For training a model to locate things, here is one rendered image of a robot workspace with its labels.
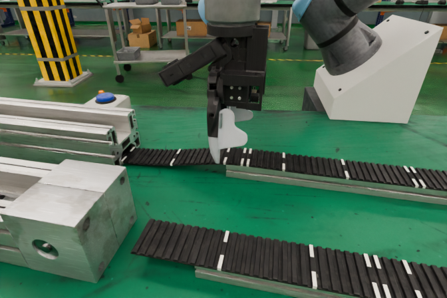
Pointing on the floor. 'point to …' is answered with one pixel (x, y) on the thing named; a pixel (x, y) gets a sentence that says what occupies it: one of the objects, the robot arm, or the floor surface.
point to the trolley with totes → (127, 54)
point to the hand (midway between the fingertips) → (218, 144)
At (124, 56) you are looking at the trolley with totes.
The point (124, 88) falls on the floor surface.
